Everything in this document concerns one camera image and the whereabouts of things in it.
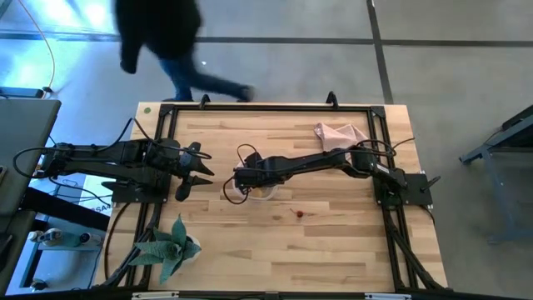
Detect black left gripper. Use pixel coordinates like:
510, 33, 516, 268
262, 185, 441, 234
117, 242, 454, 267
165, 142, 215, 202

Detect clear plastic tupperware container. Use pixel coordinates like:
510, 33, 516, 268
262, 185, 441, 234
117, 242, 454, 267
232, 160, 279, 202

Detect white plant pot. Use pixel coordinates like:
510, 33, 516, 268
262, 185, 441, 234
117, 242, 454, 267
185, 234, 202, 263

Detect green artificial plant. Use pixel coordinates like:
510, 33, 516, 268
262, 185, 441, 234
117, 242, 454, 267
128, 214, 202, 286

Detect pink folded cloth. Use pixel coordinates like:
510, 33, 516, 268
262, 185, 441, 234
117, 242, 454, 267
312, 122, 370, 153

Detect white printed label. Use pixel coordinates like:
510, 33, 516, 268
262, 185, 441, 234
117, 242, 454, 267
78, 174, 117, 218

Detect white small device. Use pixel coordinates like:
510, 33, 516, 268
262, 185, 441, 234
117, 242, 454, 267
78, 232, 103, 247

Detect black diagonal bar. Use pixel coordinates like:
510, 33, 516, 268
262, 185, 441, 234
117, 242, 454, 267
20, 187, 112, 233

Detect person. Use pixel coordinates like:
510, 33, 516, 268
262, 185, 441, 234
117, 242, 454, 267
114, 0, 256, 103

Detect clear bottle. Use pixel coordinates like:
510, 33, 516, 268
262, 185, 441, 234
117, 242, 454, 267
27, 227, 82, 249

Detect grey desk top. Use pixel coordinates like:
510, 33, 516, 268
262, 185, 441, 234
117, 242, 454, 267
0, 97, 62, 216

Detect blue-grey metal stand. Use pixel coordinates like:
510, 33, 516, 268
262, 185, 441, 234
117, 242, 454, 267
459, 103, 533, 245

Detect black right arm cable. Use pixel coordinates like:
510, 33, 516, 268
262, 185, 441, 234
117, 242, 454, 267
222, 137, 416, 206

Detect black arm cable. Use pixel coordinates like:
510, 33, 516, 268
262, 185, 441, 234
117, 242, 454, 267
222, 137, 416, 206
11, 117, 213, 181

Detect black aluminium table frame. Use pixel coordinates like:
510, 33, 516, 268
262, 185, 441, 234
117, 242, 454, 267
97, 102, 449, 293

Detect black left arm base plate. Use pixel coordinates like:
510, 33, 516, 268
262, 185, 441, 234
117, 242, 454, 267
101, 178, 172, 204

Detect white bracket strip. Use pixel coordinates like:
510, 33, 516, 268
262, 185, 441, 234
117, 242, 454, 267
364, 292, 412, 300
131, 291, 180, 300

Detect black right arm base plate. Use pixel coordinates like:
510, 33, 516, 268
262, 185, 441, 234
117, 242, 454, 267
372, 172, 441, 208

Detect orange cable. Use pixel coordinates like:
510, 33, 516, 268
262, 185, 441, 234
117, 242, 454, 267
16, 0, 57, 91

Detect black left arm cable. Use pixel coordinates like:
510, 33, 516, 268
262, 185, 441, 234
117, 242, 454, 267
11, 117, 213, 181

